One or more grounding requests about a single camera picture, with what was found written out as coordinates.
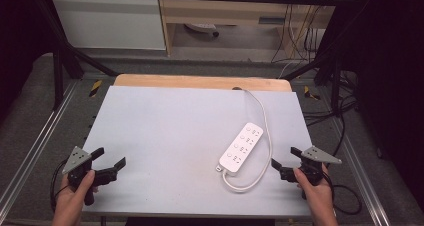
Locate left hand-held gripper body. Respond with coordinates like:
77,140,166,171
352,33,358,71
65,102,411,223
61,145,97,207

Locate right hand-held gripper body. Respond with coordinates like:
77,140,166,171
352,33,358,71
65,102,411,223
293,145,343,201

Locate person's right hand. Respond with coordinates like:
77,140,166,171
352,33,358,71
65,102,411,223
292,164,338,224

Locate person's left hand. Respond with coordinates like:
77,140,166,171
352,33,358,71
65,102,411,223
51,168,100,224

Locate black metal stand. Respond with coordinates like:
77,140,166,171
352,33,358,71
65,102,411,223
282,50,346,118
32,0,119,112

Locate white cabinet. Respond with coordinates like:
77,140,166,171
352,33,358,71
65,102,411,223
49,0,167,51

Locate wooden desk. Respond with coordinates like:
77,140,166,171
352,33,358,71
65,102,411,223
156,0,345,59

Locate white floor power strip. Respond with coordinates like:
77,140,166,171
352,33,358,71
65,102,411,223
183,22,221,38

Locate white power strip cable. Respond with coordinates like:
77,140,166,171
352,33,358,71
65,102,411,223
221,88,274,194

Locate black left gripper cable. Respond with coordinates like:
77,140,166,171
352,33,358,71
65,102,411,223
49,158,70,214

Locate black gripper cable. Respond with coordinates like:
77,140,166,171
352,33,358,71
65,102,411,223
49,158,70,214
321,170,364,217

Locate aluminium floor rail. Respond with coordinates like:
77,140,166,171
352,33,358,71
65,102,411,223
329,115,392,226
0,80,82,215

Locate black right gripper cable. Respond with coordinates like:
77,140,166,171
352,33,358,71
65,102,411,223
321,170,364,217

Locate black floor cables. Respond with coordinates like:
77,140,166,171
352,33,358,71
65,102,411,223
302,69,363,160

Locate hanging cable bundle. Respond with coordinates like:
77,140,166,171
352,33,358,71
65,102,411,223
270,0,334,64

